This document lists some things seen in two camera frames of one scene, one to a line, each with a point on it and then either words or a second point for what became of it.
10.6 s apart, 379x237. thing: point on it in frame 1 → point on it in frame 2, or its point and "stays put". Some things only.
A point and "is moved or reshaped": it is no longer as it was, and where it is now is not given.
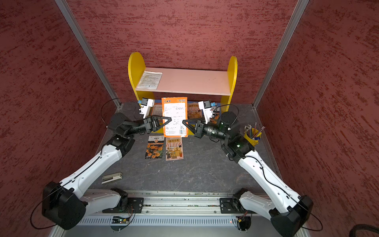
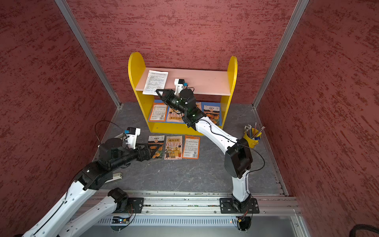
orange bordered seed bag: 157,109 stays put
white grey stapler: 112,177 stays put
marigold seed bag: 154,147 stays put
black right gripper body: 200,133 → 170,98
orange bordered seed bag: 176,108 → 191,147
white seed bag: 150,80 is moved or reshaped
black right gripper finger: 190,127 → 159,95
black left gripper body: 149,125 → 141,157
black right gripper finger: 185,122 → 162,90
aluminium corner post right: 280,51 stays put
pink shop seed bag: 174,148 stays put
